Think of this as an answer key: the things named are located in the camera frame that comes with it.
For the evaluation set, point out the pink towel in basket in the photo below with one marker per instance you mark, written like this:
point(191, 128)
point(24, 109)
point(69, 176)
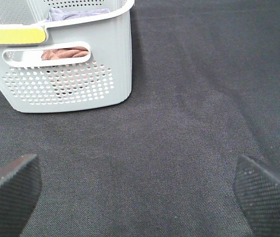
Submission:
point(73, 52)

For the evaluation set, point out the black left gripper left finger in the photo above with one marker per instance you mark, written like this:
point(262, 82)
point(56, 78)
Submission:
point(20, 188)

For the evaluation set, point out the black fabric table cloth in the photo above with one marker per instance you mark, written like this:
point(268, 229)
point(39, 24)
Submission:
point(206, 88)

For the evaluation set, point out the grey perforated plastic basket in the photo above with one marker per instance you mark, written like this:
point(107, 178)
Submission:
point(102, 78)

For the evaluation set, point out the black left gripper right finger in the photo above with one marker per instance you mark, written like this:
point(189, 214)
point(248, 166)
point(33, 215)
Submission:
point(257, 190)

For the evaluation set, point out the grey-purple towel in basket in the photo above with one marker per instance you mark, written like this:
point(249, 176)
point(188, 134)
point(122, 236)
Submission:
point(56, 14)

